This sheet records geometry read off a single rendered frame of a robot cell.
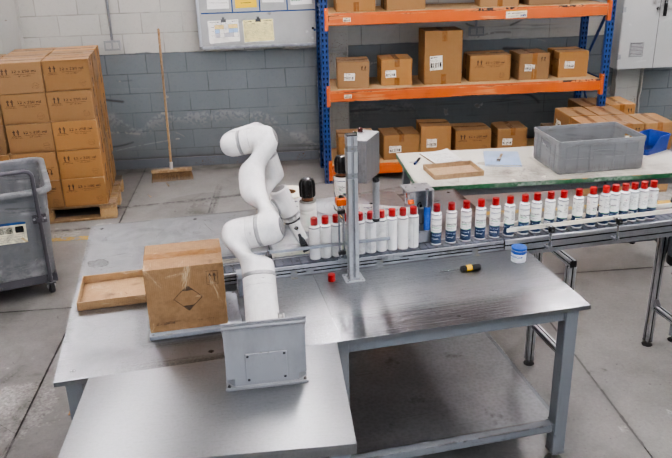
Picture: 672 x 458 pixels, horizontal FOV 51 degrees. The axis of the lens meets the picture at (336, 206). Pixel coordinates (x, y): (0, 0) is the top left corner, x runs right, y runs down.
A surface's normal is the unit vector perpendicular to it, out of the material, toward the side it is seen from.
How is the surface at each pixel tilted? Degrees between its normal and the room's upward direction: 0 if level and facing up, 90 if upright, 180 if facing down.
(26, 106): 90
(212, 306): 90
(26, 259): 94
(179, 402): 0
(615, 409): 0
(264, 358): 90
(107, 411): 0
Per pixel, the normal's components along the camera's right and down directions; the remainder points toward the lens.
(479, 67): 0.07, 0.36
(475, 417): -0.03, -0.94
